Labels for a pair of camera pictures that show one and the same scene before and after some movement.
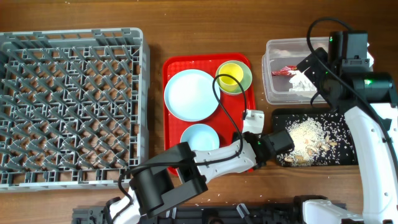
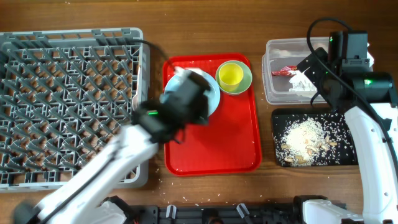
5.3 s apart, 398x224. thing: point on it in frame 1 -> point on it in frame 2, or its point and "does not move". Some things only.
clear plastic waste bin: (283, 83) does not move
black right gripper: (313, 71) does not move
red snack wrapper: (285, 70) does not move
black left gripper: (269, 135) -> (206, 122)
